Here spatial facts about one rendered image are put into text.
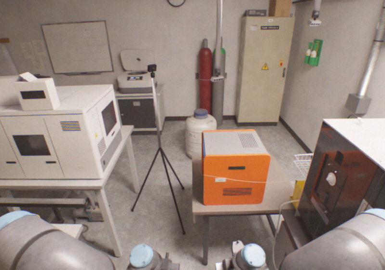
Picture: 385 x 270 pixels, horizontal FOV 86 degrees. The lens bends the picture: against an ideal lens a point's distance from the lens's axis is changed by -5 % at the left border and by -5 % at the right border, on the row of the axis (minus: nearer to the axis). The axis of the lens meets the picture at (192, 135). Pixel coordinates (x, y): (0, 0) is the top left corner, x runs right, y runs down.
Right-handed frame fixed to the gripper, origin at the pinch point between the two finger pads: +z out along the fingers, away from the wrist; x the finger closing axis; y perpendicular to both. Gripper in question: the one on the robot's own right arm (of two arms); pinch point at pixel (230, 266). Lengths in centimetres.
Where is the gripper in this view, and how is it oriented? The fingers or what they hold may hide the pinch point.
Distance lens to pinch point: 131.8
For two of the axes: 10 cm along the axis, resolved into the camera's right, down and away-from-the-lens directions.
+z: -1.5, 6.3, 7.7
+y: 1.0, 7.8, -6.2
